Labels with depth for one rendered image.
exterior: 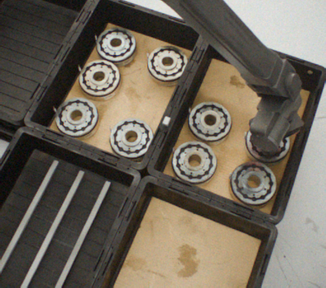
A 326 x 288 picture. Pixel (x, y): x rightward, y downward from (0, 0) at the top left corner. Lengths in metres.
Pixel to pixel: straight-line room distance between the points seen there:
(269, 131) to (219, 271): 0.34
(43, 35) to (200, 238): 0.68
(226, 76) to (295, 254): 0.47
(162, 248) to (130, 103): 0.36
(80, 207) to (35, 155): 0.17
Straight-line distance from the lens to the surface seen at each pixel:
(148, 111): 1.18
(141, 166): 1.02
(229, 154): 1.14
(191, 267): 1.07
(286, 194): 1.04
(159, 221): 1.08
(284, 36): 1.49
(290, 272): 1.23
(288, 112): 0.94
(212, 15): 0.72
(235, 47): 0.77
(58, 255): 1.10
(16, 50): 1.33
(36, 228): 1.12
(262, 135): 0.90
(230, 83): 1.22
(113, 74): 1.20
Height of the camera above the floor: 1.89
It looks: 66 degrees down
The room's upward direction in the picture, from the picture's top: 1 degrees counter-clockwise
